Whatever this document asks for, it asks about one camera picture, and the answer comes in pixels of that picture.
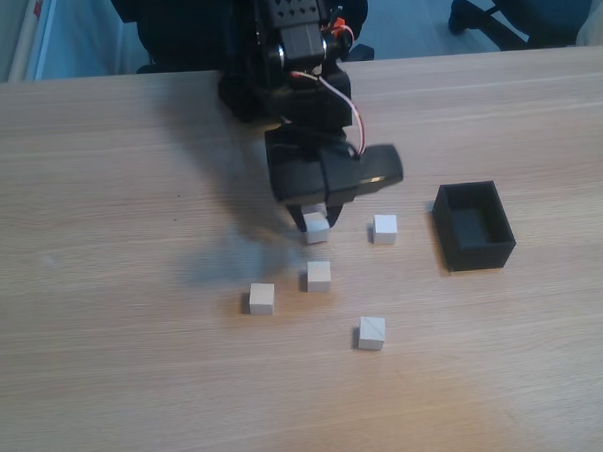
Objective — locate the white wooden cube block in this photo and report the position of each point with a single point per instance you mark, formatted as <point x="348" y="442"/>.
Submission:
<point x="262" y="298"/>
<point x="385" y="229"/>
<point x="371" y="333"/>
<point x="319" y="276"/>
<point x="317" y="230"/>

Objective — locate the black open plastic box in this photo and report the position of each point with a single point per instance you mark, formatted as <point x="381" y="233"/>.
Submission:
<point x="475" y="256"/>

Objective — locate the black office chair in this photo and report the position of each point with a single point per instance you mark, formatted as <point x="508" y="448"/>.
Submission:
<point x="173" y="31"/>

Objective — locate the white leaning board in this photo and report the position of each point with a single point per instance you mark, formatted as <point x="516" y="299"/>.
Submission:
<point x="73" y="41"/>

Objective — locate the dark teal office chair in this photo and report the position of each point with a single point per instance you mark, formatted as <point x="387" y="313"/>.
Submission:
<point x="532" y="6"/>

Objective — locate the beige cloth object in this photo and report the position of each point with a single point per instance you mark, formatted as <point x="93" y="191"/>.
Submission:
<point x="598" y="28"/>

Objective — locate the black oval gripper camera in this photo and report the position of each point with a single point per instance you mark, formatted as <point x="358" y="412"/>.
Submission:
<point x="374" y="170"/>

